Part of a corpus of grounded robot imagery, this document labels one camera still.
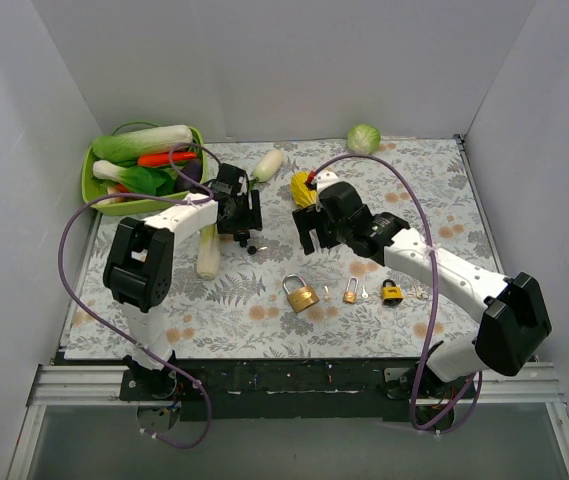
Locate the orange padlock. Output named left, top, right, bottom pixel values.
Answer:
left=233, top=231, right=250, bottom=248

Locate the small brass padlock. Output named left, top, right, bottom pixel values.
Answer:
left=343, top=277, right=358, bottom=304

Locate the large brass padlock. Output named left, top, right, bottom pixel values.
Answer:
left=282, top=274, right=319, bottom=313

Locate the yellow padlock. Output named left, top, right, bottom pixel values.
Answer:
left=381, top=279, right=404, bottom=307

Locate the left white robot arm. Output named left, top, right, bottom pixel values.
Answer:
left=103, top=163, right=262, bottom=400

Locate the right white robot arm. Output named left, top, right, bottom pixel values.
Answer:
left=293, top=171, right=552, bottom=398

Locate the black key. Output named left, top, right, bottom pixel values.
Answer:
left=247, top=245, right=268, bottom=255

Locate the floral table mat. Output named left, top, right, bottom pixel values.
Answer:
left=63, top=138, right=515, bottom=360

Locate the yellow napa cabbage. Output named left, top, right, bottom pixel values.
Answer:
left=290, top=171, right=317, bottom=208

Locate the celery stalk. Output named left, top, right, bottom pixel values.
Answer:
left=196, top=225, right=221, bottom=281

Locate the purple eggplant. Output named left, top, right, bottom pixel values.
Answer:
left=174, top=158, right=203, bottom=193

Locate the white radish with leaves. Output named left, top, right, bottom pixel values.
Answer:
left=249, top=149, right=284, bottom=190

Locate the round green cabbage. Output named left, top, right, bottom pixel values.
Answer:
left=347, top=124, right=381, bottom=155

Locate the orange carrot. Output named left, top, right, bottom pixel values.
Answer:
left=137, top=151, right=198, bottom=168

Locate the green bok choy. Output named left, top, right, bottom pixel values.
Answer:
left=92, top=160, right=174, bottom=196

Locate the green plastic basket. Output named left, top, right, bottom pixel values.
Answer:
left=81, top=122, right=210, bottom=217

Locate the napa cabbage in basket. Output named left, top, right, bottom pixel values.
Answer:
left=92, top=125, right=193, bottom=163

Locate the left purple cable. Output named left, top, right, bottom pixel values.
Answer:
left=57, top=142, right=224, bottom=450

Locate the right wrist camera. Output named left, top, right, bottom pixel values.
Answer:
left=305, top=169, right=340, bottom=194

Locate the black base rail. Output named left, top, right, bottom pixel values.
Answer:
left=118, top=357, right=483, bottom=421

